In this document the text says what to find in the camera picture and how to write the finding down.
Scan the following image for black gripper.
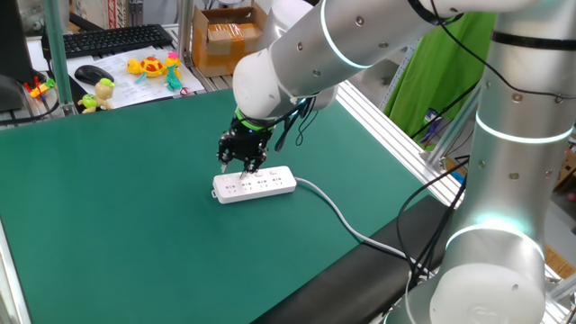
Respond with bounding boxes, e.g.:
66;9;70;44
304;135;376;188
216;117;275;180

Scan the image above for white four-socket power strip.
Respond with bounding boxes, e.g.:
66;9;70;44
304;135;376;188
210;165;298;204

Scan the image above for pink-haired green doll toy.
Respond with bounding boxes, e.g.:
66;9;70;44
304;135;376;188
164;50;185;93

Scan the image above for taped cardboard box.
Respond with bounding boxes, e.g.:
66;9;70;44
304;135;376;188
191;3;270;78

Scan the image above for yellow red turtle toy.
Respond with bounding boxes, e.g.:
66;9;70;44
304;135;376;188
125;56;168;86

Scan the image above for white printed paper sheets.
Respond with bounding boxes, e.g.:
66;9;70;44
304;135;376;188
66;46;206;110

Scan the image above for green table mat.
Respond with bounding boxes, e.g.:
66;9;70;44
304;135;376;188
0;82;436;324

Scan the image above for doll toy with green cap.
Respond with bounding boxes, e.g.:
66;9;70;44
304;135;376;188
76;77;116;114

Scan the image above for black rubber strip mat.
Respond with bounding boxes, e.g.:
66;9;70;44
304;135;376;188
251;193;455;324

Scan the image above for black computer mouse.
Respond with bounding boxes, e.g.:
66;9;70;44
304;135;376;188
74;64;115;86

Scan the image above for black computer keyboard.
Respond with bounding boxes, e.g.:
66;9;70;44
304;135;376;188
40;23;175;60

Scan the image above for bright green cloth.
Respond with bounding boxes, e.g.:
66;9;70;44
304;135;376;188
382;11;499;140

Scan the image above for red yellow plastic toy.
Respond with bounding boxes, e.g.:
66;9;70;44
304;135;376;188
22;76;58;100

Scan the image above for black computer monitor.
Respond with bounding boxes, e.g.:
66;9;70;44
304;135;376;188
0;0;49;113

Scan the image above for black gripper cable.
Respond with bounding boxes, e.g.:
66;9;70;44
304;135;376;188
231;96;320;153

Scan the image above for white power strip cord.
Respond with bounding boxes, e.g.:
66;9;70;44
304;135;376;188
293;176;436;276

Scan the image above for aluminium frame post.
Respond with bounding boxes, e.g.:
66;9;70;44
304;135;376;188
42;0;77;117
420;85;482;175
177;0;194;68

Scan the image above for aluminium profile side rail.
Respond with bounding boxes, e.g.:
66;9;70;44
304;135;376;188
0;215;32;324
335;80;464;208

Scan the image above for black robot base cable bundle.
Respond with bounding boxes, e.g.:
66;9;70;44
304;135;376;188
395;155;472;289

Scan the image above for black monitor cable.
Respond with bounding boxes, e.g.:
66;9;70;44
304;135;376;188
0;96;62;127

